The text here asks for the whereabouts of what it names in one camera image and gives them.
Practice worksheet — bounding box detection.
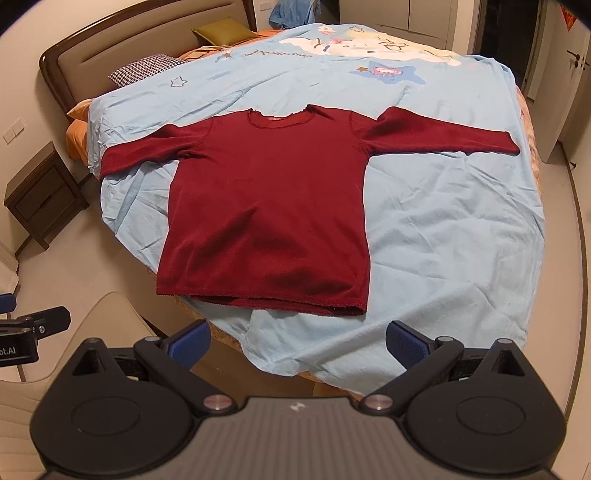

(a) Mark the white wall switch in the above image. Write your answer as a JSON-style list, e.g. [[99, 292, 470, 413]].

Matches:
[[2, 118, 25, 145]]

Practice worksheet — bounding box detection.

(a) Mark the dark red long-sleeve sweater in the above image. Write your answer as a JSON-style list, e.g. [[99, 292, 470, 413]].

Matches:
[[100, 105, 520, 316]]

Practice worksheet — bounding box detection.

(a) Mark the orange bed sheet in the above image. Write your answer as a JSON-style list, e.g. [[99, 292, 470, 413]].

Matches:
[[65, 98, 98, 177]]

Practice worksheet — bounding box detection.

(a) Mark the light blue cartoon duvet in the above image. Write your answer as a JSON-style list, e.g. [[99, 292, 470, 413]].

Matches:
[[87, 23, 545, 395]]

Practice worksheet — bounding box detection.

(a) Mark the white wardrobe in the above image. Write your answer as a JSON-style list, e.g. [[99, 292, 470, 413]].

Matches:
[[339, 0, 480, 54]]

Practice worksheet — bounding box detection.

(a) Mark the olive green cushion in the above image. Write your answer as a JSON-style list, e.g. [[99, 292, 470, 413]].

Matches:
[[192, 18, 257, 46]]

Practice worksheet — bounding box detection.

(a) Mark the blue clothes pile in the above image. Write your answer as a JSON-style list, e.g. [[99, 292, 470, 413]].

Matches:
[[269, 0, 322, 30]]

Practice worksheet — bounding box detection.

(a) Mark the white door with handle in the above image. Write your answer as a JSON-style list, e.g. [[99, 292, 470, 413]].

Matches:
[[526, 1, 590, 162]]

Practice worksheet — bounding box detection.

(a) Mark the dark wood upholstered headboard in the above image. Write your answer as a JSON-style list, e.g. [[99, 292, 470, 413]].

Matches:
[[39, 0, 256, 113]]

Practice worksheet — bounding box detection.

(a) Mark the dark wood nightstand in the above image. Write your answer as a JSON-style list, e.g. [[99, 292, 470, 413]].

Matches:
[[4, 142, 89, 250]]

